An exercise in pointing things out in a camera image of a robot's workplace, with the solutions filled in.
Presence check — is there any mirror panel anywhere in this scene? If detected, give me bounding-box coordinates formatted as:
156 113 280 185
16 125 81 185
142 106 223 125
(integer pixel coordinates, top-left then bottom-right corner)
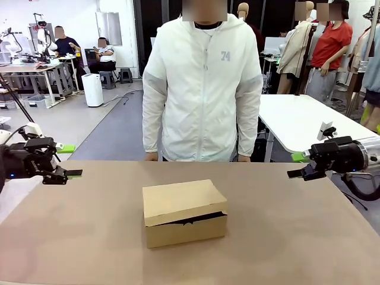
95 11 123 47

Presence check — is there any brown cardboard box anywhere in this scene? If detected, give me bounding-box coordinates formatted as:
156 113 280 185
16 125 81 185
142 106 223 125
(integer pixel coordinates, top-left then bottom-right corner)
141 179 229 249

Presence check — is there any clear plastic bin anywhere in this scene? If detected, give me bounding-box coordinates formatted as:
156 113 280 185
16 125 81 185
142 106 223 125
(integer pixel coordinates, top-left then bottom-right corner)
23 94 51 110

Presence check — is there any mannequin in beige coat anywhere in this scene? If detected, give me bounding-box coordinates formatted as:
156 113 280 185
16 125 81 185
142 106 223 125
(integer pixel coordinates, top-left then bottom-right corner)
277 1 317 96

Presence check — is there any black cable hose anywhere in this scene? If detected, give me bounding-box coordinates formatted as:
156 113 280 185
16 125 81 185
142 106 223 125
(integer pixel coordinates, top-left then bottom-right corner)
340 173 380 202

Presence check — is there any tan mannequin in dark top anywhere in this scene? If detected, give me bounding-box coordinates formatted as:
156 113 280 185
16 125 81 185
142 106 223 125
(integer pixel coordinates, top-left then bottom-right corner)
237 2 265 54

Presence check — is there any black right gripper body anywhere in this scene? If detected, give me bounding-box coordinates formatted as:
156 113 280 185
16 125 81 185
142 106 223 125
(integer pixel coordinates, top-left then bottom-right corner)
309 136 365 174

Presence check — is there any black tripod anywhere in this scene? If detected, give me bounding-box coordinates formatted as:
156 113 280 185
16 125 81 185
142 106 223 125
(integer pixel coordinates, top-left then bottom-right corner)
0 74 37 124

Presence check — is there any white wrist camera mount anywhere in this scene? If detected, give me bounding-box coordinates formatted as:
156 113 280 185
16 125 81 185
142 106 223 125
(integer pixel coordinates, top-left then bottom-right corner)
316 121 338 141
17 122 43 141

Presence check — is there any mannequin in red shirt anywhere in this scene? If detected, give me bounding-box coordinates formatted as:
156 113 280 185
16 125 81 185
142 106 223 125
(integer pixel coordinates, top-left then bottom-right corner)
306 0 354 105

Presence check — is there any person in white jacket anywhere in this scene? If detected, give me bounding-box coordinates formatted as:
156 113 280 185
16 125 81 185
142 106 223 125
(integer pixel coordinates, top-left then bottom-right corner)
142 0 264 163

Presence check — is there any black floor cable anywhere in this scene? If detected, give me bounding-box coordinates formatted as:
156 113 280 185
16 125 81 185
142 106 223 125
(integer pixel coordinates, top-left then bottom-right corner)
103 90 144 107

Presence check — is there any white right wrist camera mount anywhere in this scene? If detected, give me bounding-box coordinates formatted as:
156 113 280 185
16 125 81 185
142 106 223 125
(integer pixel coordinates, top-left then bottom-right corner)
316 121 338 141

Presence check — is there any grey plastic stool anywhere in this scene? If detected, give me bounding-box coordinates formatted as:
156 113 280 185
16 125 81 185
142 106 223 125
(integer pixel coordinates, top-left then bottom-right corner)
99 71 117 90
119 68 134 85

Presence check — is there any seated person in dark shirt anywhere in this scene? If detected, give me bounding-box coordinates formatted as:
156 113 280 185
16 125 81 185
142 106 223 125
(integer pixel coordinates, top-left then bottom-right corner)
54 26 83 77

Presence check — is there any grey workbench table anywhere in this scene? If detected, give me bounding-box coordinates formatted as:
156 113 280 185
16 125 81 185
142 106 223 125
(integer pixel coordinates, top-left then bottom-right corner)
0 62 62 108

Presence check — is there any white air purifier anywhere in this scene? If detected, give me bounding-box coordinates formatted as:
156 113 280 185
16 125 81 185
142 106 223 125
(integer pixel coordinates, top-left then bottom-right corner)
81 74 105 108

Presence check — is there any white table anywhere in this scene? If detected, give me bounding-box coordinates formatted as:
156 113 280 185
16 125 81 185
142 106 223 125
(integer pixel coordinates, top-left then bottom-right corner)
257 94 380 153

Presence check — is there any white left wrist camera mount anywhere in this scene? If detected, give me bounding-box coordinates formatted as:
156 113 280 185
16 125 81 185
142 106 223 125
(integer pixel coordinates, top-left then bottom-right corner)
17 122 43 141

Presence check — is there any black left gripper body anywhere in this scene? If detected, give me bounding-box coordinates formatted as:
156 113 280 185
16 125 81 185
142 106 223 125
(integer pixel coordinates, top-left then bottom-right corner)
5 137 58 179

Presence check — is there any seated person in white shirt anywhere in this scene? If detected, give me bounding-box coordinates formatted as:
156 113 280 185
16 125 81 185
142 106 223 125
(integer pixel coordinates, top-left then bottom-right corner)
88 37 117 74

